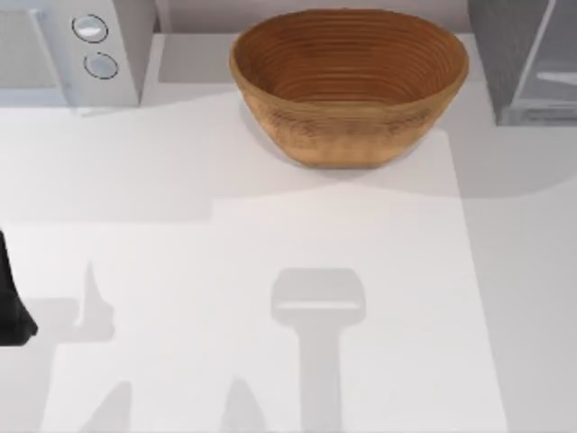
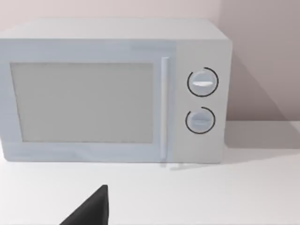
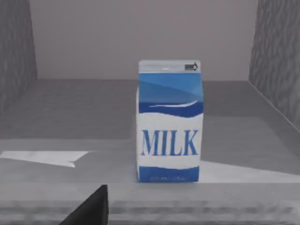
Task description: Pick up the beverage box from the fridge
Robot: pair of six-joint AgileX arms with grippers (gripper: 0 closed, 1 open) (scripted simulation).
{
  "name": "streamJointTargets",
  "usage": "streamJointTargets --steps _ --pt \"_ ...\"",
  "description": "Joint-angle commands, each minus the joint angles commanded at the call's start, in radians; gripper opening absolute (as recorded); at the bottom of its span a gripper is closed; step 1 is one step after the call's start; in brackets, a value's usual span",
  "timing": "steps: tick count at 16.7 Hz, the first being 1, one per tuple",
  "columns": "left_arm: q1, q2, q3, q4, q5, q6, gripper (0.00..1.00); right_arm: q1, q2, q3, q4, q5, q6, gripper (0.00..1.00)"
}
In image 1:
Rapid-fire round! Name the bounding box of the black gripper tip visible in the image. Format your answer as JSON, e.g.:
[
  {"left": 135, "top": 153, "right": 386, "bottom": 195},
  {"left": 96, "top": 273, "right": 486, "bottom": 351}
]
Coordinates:
[{"left": 0, "top": 231, "right": 40, "bottom": 347}]

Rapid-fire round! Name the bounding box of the pale microwave oven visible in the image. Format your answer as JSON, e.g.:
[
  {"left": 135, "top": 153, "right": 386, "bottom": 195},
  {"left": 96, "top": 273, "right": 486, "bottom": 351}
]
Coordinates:
[{"left": 0, "top": 0, "right": 160, "bottom": 108}]

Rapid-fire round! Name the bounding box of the round microwave knob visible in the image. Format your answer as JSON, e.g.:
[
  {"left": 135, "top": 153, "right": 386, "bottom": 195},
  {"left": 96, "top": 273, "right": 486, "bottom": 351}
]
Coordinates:
[
  {"left": 83, "top": 51, "right": 121, "bottom": 80},
  {"left": 71, "top": 14, "right": 110, "bottom": 44}
]

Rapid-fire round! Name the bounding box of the brown woven basket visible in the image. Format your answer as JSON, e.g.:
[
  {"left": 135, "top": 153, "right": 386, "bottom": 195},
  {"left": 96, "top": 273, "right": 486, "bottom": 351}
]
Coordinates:
[{"left": 229, "top": 6, "right": 471, "bottom": 170}]

